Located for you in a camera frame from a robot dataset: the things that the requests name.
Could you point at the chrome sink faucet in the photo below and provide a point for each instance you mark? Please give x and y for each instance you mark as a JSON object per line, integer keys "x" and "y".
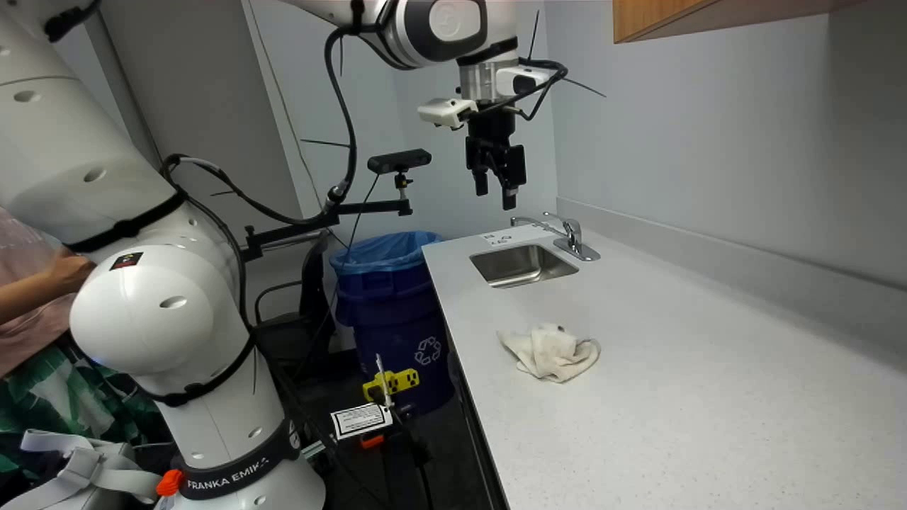
{"x": 570, "y": 237}

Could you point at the steel counter sink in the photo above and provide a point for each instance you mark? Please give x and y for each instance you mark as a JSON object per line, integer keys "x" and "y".
{"x": 519, "y": 264}

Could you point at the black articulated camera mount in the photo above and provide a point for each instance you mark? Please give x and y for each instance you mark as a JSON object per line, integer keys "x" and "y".
{"x": 284, "y": 231}

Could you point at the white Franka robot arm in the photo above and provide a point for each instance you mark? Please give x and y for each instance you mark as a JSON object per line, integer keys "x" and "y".
{"x": 159, "y": 312}

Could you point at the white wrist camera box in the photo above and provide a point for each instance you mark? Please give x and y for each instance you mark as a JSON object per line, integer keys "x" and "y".
{"x": 443, "y": 112}

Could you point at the blue recycling bin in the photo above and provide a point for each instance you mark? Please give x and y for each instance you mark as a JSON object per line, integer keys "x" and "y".
{"x": 399, "y": 320}

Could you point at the cream wiping cloth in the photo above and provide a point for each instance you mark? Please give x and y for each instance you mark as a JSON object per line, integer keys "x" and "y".
{"x": 549, "y": 356}

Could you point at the white counter backsplash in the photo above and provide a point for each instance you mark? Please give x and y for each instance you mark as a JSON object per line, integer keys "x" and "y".
{"x": 755, "y": 274}

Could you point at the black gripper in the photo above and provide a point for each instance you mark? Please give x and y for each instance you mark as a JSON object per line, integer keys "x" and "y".
{"x": 494, "y": 136}

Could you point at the person bare hand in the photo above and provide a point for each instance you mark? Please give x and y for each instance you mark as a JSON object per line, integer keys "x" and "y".
{"x": 72, "y": 274}

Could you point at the yellow clamp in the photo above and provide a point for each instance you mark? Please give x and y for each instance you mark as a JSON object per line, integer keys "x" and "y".
{"x": 388, "y": 384}

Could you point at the white label card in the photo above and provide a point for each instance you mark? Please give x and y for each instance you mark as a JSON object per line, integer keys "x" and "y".
{"x": 361, "y": 419}

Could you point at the blue plastic bin liner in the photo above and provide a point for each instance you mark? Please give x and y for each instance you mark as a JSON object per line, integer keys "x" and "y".
{"x": 379, "y": 257}

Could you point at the person bare forearm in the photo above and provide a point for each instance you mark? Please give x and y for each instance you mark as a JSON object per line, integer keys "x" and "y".
{"x": 25, "y": 299}

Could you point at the black stereo camera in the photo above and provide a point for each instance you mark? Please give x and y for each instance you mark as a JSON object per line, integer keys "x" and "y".
{"x": 399, "y": 160}

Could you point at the orange knob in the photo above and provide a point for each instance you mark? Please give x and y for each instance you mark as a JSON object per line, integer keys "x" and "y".
{"x": 169, "y": 483}

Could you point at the wooden wall cabinet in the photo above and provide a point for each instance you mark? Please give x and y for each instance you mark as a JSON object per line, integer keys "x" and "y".
{"x": 661, "y": 16}

